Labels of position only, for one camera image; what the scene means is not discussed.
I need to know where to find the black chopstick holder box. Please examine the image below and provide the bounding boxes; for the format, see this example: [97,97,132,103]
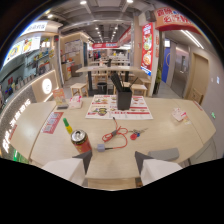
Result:
[116,90,133,111]

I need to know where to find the red beverage can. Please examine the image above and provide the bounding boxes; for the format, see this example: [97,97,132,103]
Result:
[70,129,93,155]

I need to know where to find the yellow green marker pen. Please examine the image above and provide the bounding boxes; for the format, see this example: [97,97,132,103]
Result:
[62,117,74,135]

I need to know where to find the keys with red tag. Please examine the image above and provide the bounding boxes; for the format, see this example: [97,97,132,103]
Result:
[129,127,149,141]

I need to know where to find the red table sticker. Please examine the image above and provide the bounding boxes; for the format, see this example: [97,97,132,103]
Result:
[41,111,65,135]

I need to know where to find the white red paper packet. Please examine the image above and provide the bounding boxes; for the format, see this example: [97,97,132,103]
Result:
[171,107,190,123]

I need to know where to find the white pink tissue packet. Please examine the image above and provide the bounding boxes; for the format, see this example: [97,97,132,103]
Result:
[68,95,84,110]

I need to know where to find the orange standing menu card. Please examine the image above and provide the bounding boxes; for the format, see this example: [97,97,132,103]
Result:
[52,88,68,107]

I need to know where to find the large printed menu placemat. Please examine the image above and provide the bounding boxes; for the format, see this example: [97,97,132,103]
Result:
[85,94,154,121]

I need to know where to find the wooden stool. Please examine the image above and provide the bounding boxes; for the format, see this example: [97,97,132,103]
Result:
[70,82,89,98]
[131,83,148,98]

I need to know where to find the black trash bin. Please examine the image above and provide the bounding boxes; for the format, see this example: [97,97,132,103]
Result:
[96,82,108,95]

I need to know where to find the black chopsticks bundle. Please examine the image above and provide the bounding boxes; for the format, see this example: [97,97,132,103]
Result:
[110,71,139,93]

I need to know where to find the wooden door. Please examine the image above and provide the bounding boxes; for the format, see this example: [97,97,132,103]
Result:
[185,52,211,105]

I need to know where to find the long wooden dining table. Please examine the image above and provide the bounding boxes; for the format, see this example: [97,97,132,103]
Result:
[75,65,146,93]

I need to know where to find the red food poster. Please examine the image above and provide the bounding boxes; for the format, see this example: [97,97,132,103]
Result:
[140,22,155,77]

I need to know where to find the red hanging banner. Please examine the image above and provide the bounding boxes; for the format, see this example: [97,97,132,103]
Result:
[153,6,204,36]

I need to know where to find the gray cable plug adapter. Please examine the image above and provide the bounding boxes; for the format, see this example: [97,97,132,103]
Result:
[96,143,114,153]

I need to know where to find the red charging cable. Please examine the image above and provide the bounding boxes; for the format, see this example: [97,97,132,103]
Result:
[101,116,130,150]

